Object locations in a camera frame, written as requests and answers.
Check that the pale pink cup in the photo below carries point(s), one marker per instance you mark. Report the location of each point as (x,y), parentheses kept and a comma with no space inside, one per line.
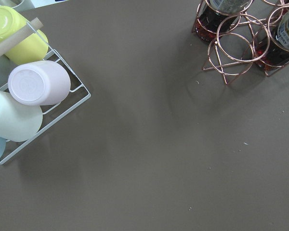
(39,83)

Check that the dark drink bottle back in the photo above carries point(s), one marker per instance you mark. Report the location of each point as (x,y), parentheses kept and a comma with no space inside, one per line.
(213,14)

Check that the dark drink bottle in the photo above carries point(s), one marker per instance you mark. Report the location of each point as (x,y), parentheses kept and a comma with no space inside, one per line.
(213,14)
(275,53)

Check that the pale mint cup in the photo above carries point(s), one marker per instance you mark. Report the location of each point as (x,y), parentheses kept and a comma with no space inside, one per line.
(18,122)

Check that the dark drink bottle front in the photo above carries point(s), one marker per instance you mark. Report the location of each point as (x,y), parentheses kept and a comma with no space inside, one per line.
(275,53)

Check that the yellow green cup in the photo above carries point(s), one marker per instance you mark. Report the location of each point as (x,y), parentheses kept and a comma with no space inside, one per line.
(34,48)

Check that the white wire cup rack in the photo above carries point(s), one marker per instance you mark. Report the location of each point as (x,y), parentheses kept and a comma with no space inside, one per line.
(13,147)

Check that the copper wire bottle rack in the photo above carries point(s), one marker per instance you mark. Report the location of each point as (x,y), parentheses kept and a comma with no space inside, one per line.
(232,52)

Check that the wooden rack handle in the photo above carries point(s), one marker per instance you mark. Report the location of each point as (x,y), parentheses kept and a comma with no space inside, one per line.
(20,35)

